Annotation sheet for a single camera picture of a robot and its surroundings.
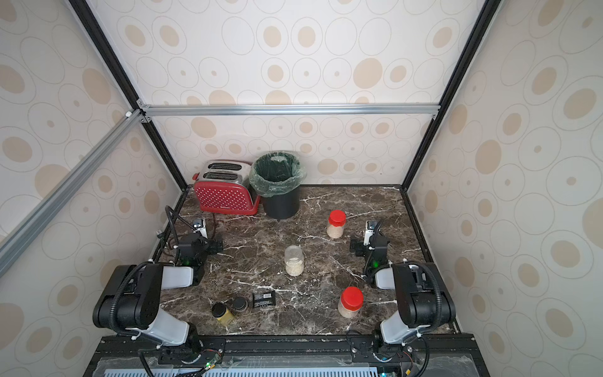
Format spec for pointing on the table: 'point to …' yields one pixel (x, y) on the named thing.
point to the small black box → (264, 299)
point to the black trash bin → (283, 206)
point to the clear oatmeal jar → (294, 260)
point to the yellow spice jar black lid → (222, 314)
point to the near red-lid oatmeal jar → (352, 300)
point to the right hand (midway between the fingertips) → (376, 235)
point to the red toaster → (224, 186)
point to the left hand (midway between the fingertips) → (213, 230)
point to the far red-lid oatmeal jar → (336, 221)
